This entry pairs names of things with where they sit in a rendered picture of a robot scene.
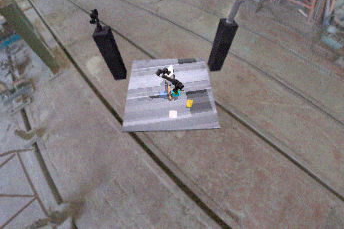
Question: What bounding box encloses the yellow block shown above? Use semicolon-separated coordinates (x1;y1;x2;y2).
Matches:
186;99;193;108

